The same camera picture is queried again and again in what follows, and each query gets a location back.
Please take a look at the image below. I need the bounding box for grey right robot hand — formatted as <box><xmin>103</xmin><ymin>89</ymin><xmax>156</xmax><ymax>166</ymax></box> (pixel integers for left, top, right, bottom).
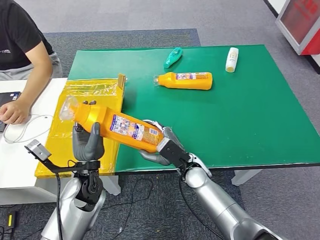
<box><xmin>139</xmin><ymin>119</ymin><xmax>184</xmax><ymax>167</ymax></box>

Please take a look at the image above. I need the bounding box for red and white cabinet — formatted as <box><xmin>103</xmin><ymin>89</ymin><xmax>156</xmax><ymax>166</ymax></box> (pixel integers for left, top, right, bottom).
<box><xmin>275</xmin><ymin>0</ymin><xmax>320</xmax><ymax>57</ymax></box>

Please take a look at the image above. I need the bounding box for black adapter with yellow label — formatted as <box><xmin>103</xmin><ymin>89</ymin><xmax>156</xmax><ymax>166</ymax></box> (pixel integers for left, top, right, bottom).
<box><xmin>6</xmin><ymin>211</ymin><xmax>20</xmax><ymax>231</ymax></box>

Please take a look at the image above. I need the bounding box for black laptop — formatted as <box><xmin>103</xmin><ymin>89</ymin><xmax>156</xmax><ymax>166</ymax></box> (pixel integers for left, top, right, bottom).
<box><xmin>0</xmin><ymin>91</ymin><xmax>22</xmax><ymax>133</ymax></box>

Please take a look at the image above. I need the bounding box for green plastic bottle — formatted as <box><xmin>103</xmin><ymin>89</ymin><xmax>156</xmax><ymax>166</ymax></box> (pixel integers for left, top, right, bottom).
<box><xmin>163</xmin><ymin>47</ymin><xmax>183</xmax><ymax>69</ymax></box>

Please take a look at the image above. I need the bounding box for person's left hand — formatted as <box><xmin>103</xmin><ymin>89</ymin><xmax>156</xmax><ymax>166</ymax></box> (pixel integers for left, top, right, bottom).
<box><xmin>0</xmin><ymin>99</ymin><xmax>31</xmax><ymax>125</ymax></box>

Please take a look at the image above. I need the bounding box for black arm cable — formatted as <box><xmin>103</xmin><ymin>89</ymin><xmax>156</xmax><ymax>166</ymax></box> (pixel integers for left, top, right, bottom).
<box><xmin>54</xmin><ymin>172</ymin><xmax>63</xmax><ymax>240</ymax></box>
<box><xmin>178</xmin><ymin>175</ymin><xmax>226</xmax><ymax>240</ymax></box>

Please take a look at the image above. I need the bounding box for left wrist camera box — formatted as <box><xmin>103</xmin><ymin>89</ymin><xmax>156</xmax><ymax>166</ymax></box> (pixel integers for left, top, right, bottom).
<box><xmin>24</xmin><ymin>139</ymin><xmax>52</xmax><ymax>162</ymax></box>

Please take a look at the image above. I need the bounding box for white desk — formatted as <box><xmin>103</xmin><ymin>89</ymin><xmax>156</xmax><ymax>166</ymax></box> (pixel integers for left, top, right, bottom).
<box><xmin>0</xmin><ymin>77</ymin><xmax>100</xmax><ymax>206</ymax></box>

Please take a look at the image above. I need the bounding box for white table leg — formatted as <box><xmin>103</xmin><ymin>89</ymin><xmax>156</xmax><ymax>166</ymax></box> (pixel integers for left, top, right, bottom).
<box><xmin>101</xmin><ymin>175</ymin><xmax>122</xmax><ymax>196</ymax></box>
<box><xmin>231</xmin><ymin>169</ymin><xmax>263</xmax><ymax>186</ymax></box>

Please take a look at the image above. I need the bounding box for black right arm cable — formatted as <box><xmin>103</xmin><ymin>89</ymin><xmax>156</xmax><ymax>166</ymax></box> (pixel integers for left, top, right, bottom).
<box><xmin>178</xmin><ymin>175</ymin><xmax>226</xmax><ymax>240</ymax></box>

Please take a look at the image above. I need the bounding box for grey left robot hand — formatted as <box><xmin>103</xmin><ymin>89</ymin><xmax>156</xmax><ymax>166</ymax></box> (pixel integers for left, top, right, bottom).
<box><xmin>72</xmin><ymin>100</ymin><xmax>105</xmax><ymax>162</ymax></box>

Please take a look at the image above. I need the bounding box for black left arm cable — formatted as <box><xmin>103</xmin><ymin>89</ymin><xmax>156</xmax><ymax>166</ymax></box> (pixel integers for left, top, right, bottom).
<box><xmin>54</xmin><ymin>172</ymin><xmax>63</xmax><ymax>240</ymax></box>

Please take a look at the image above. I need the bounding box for yellow plastic film sheet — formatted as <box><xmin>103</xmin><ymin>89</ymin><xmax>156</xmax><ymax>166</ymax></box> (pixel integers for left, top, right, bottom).
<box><xmin>35</xmin><ymin>77</ymin><xmax>127</xmax><ymax>179</ymax></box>

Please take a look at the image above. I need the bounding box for black floor cable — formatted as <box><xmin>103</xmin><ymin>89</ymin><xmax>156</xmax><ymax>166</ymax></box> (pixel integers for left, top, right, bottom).
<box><xmin>102</xmin><ymin>178</ymin><xmax>155</xmax><ymax>240</ymax></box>

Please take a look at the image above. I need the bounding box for white cable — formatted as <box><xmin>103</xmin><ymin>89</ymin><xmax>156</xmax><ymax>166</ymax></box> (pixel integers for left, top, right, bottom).
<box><xmin>2</xmin><ymin>114</ymin><xmax>54</xmax><ymax>145</ymax></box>

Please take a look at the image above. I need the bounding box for white plastic bottle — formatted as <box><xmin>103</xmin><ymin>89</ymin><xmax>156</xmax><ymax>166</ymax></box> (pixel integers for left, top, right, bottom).
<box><xmin>225</xmin><ymin>47</ymin><xmax>239</xmax><ymax>73</ymax></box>

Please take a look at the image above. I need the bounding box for orange bottle with label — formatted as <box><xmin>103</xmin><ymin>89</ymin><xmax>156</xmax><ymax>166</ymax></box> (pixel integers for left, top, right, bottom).
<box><xmin>153</xmin><ymin>71</ymin><xmax>213</xmax><ymax>91</ymax></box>
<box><xmin>58</xmin><ymin>96</ymin><xmax>165</xmax><ymax>154</ymax></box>

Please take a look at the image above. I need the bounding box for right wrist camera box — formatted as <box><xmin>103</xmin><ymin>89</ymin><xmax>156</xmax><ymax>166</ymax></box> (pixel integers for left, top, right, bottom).
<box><xmin>157</xmin><ymin>137</ymin><xmax>191</xmax><ymax>171</ymax></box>

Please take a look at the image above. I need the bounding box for person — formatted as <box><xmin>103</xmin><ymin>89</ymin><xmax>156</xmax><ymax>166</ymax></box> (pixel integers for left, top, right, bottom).
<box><xmin>0</xmin><ymin>0</ymin><xmax>63</xmax><ymax>125</ymax></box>

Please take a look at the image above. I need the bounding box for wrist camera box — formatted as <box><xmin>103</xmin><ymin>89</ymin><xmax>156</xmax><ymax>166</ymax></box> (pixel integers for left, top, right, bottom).
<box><xmin>157</xmin><ymin>137</ymin><xmax>191</xmax><ymax>171</ymax></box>
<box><xmin>24</xmin><ymin>139</ymin><xmax>52</xmax><ymax>162</ymax></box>

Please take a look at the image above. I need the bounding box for green table mat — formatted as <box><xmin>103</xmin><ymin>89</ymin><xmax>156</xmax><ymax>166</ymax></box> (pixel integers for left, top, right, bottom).
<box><xmin>68</xmin><ymin>44</ymin><xmax>320</xmax><ymax>174</ymax></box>

